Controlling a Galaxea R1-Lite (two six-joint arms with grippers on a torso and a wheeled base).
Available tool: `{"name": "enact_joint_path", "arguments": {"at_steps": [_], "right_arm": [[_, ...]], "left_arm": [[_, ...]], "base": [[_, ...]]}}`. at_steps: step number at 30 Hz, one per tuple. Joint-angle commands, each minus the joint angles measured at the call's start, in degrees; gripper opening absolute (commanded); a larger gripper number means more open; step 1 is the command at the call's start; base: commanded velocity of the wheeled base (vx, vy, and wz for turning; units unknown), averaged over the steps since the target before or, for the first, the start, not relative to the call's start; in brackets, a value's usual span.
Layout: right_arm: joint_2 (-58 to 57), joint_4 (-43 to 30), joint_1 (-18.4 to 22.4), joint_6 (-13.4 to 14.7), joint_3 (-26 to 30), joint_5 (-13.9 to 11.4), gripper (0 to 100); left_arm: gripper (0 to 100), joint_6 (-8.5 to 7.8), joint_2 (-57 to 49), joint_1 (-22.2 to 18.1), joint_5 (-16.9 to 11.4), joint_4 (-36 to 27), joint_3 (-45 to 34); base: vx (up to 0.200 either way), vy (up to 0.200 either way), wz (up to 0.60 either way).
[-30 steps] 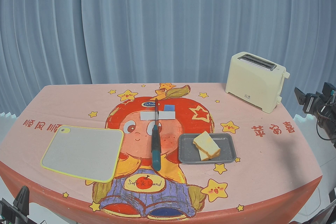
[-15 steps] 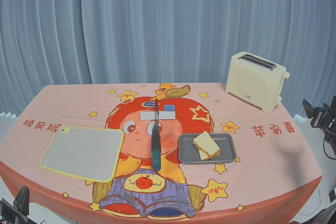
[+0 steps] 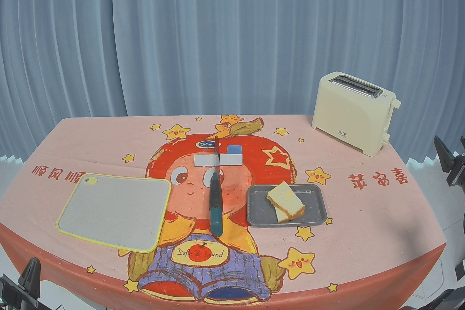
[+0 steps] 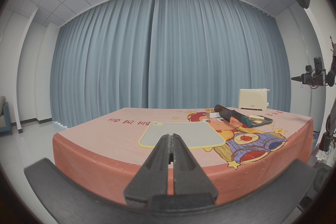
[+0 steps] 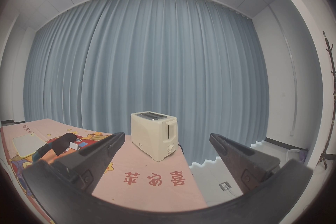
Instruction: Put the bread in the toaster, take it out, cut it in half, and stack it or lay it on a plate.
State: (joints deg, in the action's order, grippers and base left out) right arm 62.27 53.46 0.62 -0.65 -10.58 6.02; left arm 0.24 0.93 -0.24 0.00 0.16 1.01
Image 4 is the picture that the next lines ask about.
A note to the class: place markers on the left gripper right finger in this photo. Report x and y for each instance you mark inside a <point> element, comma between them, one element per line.
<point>190,173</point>

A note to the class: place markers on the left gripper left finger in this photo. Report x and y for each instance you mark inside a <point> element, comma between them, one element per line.
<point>151,173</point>

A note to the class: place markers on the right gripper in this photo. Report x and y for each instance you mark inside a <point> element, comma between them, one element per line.
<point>312,80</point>

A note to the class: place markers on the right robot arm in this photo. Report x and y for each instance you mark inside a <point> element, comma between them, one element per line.
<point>331,70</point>

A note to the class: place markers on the cream toaster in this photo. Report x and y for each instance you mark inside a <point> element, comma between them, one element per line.
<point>253,99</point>

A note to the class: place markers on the slice of bread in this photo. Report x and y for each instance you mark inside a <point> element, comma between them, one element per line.
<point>256,118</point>

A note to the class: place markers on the cutting board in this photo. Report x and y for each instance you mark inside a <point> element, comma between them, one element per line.
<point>183,133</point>

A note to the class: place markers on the white knife rest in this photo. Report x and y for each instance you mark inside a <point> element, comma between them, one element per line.
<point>214,115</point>

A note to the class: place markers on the dark grey tray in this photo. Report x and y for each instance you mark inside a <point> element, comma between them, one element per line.
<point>262,124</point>

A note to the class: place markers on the blue curtain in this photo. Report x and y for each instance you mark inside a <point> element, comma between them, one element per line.
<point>217,55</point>
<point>105,65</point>

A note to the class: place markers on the blue and beige sofa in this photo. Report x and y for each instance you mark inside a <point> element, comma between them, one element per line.
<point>4,120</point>

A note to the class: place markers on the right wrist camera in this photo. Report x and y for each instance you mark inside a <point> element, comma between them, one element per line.
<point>317,64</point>

